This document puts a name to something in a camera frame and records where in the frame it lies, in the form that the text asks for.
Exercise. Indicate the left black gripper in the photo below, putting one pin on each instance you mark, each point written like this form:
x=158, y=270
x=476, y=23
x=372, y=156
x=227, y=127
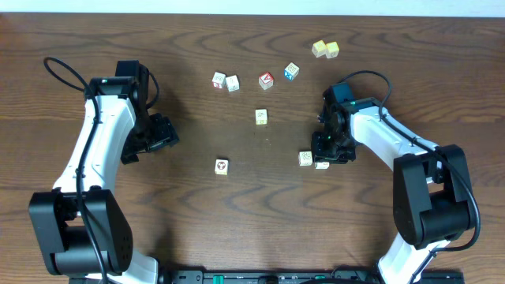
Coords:
x=156, y=139

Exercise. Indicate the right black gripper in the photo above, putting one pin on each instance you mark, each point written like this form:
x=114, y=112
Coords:
x=320, y=155

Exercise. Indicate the block with red emblem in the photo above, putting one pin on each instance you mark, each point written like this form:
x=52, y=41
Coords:
x=221, y=166

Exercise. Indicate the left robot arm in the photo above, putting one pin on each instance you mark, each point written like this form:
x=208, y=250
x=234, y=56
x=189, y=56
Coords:
x=81, y=230

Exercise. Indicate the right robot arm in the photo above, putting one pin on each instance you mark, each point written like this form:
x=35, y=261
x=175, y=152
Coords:
x=433, y=203

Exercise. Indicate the yellow block centre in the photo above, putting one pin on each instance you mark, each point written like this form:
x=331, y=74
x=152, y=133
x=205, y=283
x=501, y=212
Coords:
x=261, y=116

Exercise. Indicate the blue and white block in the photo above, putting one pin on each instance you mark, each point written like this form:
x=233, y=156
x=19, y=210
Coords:
x=291, y=71

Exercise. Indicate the white block red side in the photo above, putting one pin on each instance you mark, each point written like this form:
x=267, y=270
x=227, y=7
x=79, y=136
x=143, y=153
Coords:
x=218, y=80

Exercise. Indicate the red letter A block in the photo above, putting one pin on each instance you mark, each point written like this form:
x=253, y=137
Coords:
x=266, y=80

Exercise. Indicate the plain white block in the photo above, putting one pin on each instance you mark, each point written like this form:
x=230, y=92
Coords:
x=232, y=83

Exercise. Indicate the bright yellow block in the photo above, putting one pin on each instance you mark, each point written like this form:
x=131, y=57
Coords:
x=332, y=50

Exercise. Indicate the pale yellow block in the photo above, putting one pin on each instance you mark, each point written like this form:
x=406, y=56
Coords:
x=319, y=48

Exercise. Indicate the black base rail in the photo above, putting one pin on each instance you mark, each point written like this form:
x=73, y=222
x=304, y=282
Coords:
x=346, y=275

